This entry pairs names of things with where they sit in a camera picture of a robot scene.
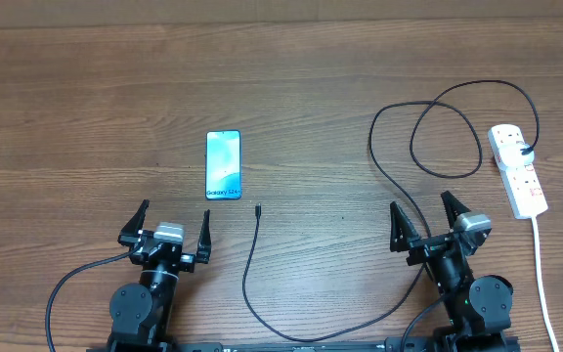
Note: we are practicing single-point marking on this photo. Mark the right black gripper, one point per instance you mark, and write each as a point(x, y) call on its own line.
point(404, 239)

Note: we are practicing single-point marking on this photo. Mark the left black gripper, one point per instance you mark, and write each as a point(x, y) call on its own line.
point(129, 236)

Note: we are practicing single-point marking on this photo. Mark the Galaxy S24 smartphone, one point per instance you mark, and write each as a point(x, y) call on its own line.
point(223, 165)

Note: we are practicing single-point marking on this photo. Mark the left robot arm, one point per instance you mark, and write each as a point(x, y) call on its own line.
point(141, 311)

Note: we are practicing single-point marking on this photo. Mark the white charger plug adapter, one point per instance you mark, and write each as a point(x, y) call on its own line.
point(514, 156)

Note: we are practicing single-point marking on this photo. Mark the white power strip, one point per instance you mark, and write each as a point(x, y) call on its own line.
point(522, 185)

